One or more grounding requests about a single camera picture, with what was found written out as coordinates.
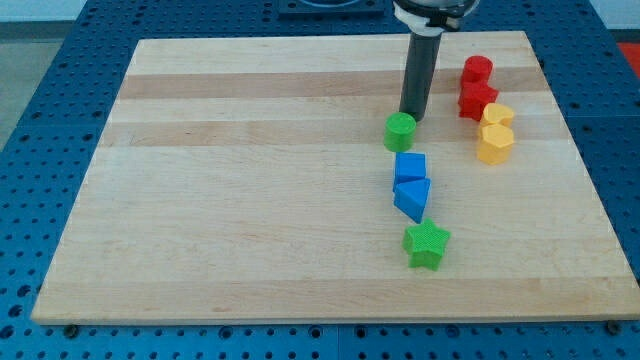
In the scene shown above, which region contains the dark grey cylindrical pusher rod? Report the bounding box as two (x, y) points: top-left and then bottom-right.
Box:
(399, 33), (441, 122)

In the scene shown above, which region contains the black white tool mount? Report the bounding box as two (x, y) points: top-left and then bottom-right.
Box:
(392, 0), (480, 36)

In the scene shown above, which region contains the red star block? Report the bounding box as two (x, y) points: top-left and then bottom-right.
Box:
(458, 82), (499, 121)

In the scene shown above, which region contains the green star block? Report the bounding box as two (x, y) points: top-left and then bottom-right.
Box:
(402, 219), (451, 271)

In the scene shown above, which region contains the red cylinder block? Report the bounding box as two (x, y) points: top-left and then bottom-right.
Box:
(460, 55), (493, 85)

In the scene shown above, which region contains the green cylinder block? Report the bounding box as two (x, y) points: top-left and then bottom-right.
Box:
(383, 112), (417, 152)

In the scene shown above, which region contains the yellow heart block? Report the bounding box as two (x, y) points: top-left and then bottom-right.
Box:
(480, 103), (515, 128)

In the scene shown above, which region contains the blue cube block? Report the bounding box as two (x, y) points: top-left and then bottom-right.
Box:
(393, 152), (427, 186)

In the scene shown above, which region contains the yellow hexagon block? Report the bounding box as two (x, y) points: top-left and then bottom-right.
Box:
(476, 124), (515, 165)

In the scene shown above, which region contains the blue triangle block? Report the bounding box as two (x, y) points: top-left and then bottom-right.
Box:
(394, 178), (431, 223)

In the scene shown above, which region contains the wooden board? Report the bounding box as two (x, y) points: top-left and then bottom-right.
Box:
(31, 31), (639, 325)

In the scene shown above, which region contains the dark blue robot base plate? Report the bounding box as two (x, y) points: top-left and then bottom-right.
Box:
(274, 0), (390, 19)

